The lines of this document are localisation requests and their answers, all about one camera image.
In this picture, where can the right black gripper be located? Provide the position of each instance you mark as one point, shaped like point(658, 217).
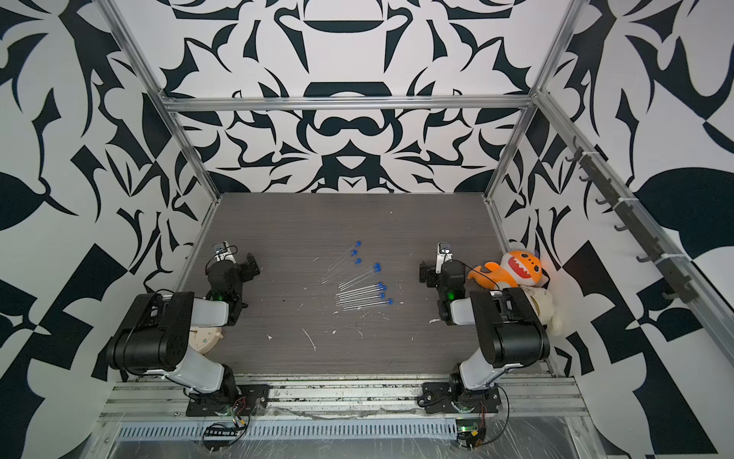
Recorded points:
point(432, 274)

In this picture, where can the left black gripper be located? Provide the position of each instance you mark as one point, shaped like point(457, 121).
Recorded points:
point(244, 270)

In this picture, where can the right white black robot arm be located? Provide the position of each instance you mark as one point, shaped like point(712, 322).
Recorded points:
point(509, 331)

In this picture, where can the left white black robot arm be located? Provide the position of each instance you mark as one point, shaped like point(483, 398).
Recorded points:
point(153, 338)

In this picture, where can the test tube front most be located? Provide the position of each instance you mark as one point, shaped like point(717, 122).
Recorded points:
point(371, 304)

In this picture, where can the beige round alarm clock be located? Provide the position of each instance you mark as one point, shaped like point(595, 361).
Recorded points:
point(203, 339)

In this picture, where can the orange shark plush toy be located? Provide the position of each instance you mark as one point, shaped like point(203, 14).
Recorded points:
point(516, 269)

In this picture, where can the cream plush toy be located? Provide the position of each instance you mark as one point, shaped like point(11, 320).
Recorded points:
point(548, 313)

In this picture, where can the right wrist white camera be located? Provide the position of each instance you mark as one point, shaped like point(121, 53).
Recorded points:
point(444, 255)

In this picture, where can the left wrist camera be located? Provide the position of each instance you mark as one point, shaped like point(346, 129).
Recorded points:
point(224, 251)

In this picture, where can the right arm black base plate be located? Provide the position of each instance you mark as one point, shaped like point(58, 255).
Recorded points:
point(442, 397)

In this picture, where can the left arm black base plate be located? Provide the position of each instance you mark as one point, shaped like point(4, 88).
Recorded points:
point(243, 401)

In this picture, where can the aluminium frame front rail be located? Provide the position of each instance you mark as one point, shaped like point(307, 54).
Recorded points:
point(349, 396)

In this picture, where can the black wall hook rail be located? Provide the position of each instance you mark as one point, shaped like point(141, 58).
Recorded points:
point(637, 221)

